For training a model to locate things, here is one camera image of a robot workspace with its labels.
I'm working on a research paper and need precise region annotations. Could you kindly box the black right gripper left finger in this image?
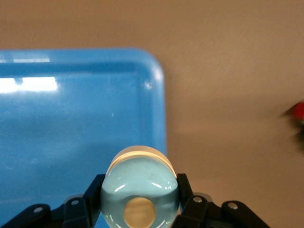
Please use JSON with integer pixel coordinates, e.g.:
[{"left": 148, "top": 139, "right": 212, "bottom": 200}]
[{"left": 0, "top": 174, "right": 107, "bottom": 228}]

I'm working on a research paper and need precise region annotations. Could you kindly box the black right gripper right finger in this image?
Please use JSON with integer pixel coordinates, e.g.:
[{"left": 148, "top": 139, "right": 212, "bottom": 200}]
[{"left": 175, "top": 173, "right": 271, "bottom": 228}]

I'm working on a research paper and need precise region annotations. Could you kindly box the clear glass dome paperweight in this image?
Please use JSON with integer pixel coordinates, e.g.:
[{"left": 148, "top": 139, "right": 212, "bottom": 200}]
[{"left": 100, "top": 144, "right": 180, "bottom": 228}]

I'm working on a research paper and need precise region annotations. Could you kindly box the blue plastic tray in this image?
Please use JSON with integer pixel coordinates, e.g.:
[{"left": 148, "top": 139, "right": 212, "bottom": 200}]
[{"left": 0, "top": 47, "right": 168, "bottom": 228}]

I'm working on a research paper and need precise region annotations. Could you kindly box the red mushroom push button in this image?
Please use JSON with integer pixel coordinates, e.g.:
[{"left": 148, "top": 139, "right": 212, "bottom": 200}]
[{"left": 281, "top": 101, "right": 304, "bottom": 145}]

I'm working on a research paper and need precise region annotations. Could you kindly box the brown table cover mat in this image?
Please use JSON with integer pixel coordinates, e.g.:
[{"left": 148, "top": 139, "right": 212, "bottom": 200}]
[{"left": 0, "top": 0, "right": 304, "bottom": 228}]

